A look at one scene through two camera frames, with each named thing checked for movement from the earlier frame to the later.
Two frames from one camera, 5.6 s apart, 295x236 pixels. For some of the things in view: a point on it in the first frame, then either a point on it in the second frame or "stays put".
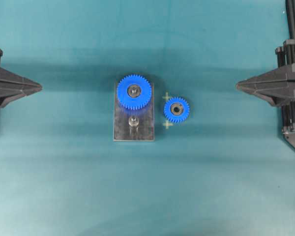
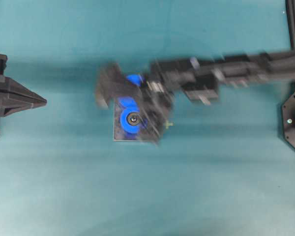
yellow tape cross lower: x=167 y=124 stays put
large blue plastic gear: x=129 y=102 stays put
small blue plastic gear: x=176 y=109 -> x=128 y=108
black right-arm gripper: x=280 y=86 -> x=165 y=77
